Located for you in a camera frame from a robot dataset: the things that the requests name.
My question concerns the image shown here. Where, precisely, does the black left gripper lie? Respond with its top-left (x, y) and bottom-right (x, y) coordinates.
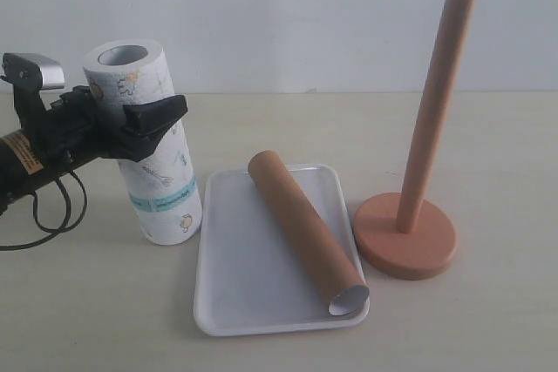
top-left (41, 85), bottom-right (187, 167)

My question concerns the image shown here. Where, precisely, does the printed white paper towel roll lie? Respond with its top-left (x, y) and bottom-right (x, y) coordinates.
top-left (83, 39), bottom-right (202, 245)

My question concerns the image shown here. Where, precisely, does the brown cardboard tube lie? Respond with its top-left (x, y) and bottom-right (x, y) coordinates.
top-left (248, 150), bottom-right (370, 316)

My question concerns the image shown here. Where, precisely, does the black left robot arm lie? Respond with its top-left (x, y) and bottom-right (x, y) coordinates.
top-left (1, 86), bottom-right (187, 210)

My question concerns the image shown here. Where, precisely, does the wooden paper towel holder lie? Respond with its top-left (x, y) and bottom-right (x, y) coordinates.
top-left (353, 0), bottom-right (474, 281)

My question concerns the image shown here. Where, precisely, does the white rectangular plastic tray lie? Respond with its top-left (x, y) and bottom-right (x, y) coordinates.
top-left (194, 169), bottom-right (370, 336)

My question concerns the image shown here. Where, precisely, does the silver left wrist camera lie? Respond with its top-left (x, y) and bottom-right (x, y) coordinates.
top-left (0, 51), bottom-right (66, 129)

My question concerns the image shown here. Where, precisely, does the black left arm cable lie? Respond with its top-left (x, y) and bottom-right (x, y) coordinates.
top-left (0, 169), bottom-right (88, 254)

